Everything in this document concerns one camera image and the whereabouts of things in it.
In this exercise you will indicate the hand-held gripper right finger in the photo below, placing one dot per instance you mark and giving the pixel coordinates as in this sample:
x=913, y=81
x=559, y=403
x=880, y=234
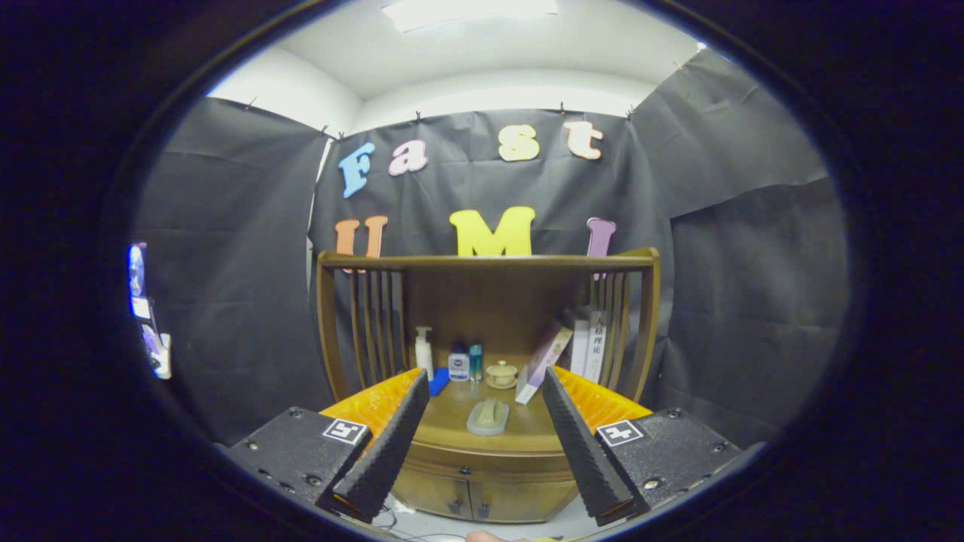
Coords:
x=584, y=452

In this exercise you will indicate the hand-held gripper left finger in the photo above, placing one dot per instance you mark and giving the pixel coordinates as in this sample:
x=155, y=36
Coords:
x=392, y=448

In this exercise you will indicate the pale green scrubbing brush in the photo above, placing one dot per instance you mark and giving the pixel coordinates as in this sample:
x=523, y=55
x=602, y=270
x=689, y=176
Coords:
x=488, y=418

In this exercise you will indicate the wooden countertop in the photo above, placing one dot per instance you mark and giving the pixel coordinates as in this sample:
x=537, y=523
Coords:
x=452, y=421

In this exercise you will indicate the wooden cabinet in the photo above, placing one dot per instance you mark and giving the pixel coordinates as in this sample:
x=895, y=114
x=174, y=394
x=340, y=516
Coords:
x=489, y=301

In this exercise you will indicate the blue folded cloth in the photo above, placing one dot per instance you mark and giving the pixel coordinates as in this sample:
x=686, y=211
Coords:
x=438, y=382

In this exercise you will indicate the white pump bottle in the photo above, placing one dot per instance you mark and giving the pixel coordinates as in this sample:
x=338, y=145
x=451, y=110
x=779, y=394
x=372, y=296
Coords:
x=424, y=357

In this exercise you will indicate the purple and white box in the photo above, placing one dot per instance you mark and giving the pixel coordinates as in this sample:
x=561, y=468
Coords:
x=541, y=365

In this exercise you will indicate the plain white book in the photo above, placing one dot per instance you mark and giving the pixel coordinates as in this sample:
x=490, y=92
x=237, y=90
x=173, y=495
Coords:
x=580, y=350

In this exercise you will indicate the white book black lettering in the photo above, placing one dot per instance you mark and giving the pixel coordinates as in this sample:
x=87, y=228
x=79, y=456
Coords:
x=596, y=350

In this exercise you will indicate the white lotion bottle blue cap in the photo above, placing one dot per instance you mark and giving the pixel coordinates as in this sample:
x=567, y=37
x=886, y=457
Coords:
x=459, y=366

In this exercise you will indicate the cream lidded ceramic teacup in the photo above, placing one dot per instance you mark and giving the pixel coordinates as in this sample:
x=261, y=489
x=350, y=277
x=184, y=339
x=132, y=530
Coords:
x=501, y=374

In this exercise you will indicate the small teal bottle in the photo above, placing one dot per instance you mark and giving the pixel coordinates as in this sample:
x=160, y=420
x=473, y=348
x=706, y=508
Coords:
x=475, y=365

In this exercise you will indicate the ceiling light panel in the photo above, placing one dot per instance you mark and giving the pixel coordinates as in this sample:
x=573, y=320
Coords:
x=467, y=11

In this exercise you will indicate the wall poster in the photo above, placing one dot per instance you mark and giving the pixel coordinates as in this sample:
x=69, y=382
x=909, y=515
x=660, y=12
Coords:
x=143, y=301

